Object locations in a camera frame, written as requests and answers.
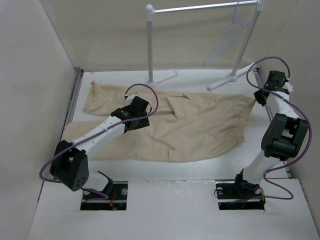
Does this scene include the beige trousers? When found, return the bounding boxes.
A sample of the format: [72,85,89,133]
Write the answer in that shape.
[60,83,256,164]

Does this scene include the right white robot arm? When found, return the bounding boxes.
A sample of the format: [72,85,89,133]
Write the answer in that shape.
[231,70,312,199]

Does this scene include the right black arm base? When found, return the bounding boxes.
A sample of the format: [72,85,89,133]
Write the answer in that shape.
[214,182,266,211]

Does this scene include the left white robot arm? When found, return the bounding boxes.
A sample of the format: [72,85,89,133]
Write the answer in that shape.
[49,95,150,200]

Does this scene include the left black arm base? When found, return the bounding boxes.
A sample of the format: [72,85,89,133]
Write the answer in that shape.
[80,181,129,211]

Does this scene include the white clothes rack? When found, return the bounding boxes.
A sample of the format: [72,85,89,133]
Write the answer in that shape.
[145,0,265,91]

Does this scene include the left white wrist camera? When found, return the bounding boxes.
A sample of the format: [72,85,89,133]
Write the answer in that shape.
[124,92,139,105]

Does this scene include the light blue wire hanger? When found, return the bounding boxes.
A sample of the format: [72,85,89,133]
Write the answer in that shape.
[203,0,250,67]

